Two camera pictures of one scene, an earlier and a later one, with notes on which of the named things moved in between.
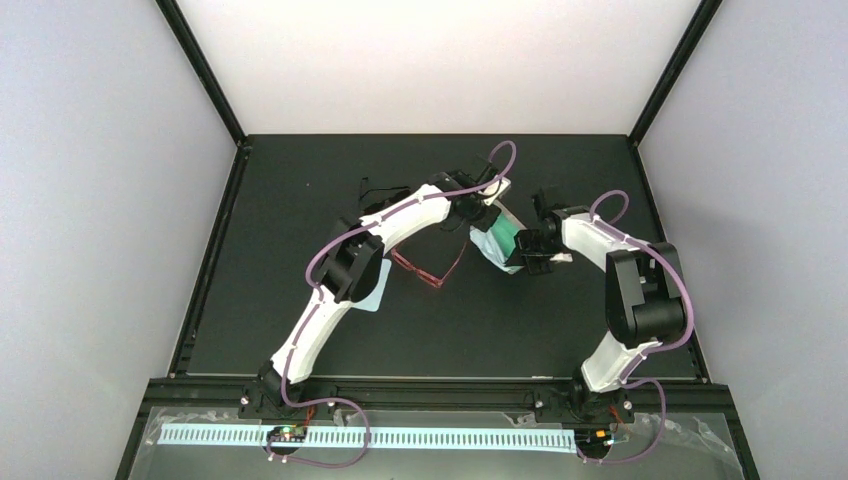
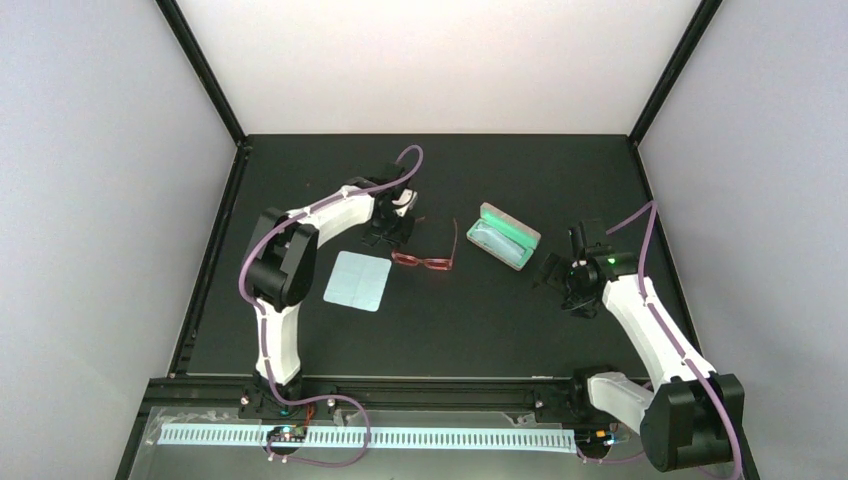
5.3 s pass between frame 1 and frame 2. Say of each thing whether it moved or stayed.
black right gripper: moved
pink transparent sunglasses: moved
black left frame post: stayed
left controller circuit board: stayed
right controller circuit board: stayed
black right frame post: stayed
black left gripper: moved
